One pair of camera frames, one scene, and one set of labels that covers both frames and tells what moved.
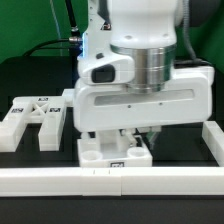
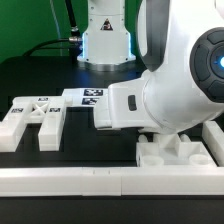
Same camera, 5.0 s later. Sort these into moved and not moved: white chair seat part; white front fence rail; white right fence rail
Moved: white chair seat part
Not moved: white right fence rail; white front fence rail
